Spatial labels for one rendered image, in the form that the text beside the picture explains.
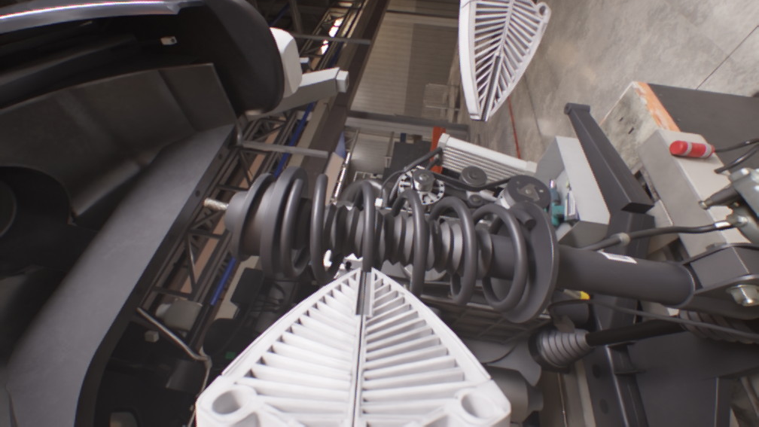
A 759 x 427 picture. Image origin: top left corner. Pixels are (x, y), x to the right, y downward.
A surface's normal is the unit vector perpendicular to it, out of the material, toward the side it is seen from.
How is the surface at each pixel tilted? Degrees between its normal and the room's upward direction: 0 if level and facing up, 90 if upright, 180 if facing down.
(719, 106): 90
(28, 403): 90
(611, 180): 8
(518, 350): 90
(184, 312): 90
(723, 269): 6
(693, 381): 9
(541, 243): 6
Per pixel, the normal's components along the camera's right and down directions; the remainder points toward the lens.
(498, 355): 0.02, -0.61
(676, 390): -0.97, -0.24
